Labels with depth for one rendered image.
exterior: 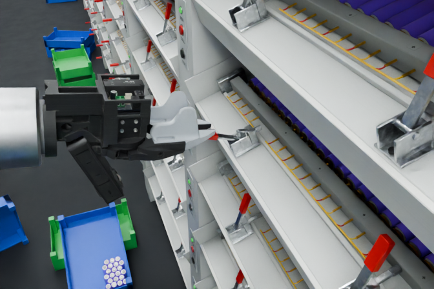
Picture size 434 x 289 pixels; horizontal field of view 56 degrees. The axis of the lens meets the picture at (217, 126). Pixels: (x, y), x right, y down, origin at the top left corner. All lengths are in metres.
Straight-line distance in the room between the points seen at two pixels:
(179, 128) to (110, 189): 0.12
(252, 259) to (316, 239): 0.23
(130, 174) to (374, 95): 1.68
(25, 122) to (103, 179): 0.13
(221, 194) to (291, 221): 0.31
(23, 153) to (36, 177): 1.61
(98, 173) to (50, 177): 1.53
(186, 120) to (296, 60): 0.17
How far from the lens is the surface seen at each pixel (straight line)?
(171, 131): 0.51
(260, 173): 0.55
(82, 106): 0.47
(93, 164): 0.52
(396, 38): 0.37
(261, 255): 0.69
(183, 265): 1.39
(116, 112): 0.46
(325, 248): 0.47
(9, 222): 1.79
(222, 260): 0.92
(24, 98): 0.48
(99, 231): 1.61
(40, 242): 1.77
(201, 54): 0.68
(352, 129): 0.33
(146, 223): 1.72
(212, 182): 0.81
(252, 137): 0.58
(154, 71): 1.24
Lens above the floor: 1.25
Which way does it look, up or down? 34 degrees down
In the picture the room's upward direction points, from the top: straight up
